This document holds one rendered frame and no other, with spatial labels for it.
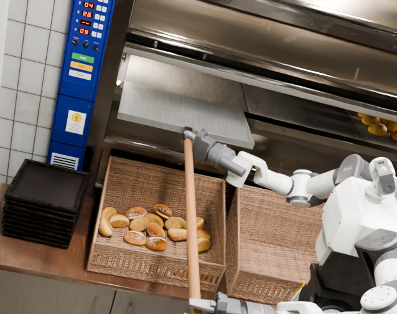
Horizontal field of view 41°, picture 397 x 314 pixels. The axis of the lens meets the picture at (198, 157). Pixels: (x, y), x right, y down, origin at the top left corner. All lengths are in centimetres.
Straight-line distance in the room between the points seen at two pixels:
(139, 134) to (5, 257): 76
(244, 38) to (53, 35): 78
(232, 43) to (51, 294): 126
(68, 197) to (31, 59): 59
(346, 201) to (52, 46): 134
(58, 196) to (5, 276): 37
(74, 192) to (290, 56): 107
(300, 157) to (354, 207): 100
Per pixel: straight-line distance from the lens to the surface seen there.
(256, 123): 242
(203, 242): 245
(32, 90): 242
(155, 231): 242
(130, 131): 241
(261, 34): 227
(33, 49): 234
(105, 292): 226
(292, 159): 255
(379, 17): 234
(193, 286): 138
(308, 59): 233
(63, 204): 223
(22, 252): 229
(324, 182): 193
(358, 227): 155
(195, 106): 234
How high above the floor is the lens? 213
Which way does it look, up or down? 29 degrees down
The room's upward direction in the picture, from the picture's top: 18 degrees clockwise
